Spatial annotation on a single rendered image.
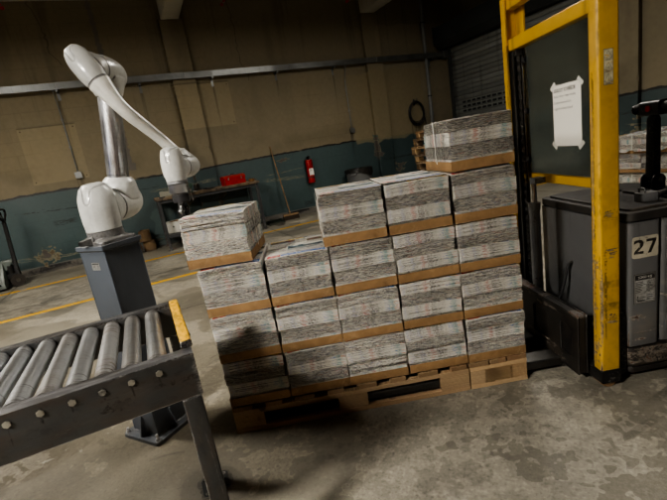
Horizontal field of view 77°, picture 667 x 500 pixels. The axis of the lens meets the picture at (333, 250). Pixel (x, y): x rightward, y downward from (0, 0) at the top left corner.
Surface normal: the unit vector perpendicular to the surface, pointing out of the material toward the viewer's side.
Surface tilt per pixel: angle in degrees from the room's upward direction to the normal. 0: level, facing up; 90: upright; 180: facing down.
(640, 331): 90
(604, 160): 90
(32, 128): 90
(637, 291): 90
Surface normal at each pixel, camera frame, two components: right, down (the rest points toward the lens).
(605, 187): 0.07, 0.22
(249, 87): 0.42, 0.14
